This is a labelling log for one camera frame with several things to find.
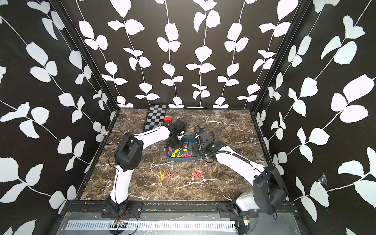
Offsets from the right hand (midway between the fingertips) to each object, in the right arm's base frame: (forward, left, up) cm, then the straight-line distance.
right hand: (192, 146), depth 85 cm
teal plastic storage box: (-6, +1, +6) cm, 9 cm away
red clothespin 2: (-12, -1, -12) cm, 17 cm away
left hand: (+7, +9, -10) cm, 15 cm away
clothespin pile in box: (+2, +8, -12) cm, 15 cm away
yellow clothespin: (-13, +18, -12) cm, 25 cm away
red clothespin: (-12, +14, -12) cm, 22 cm away
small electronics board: (-37, +35, -12) cm, 52 cm away
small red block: (+30, +20, -10) cm, 37 cm away
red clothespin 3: (-12, -4, -12) cm, 17 cm away
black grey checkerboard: (+31, +30, -9) cm, 44 cm away
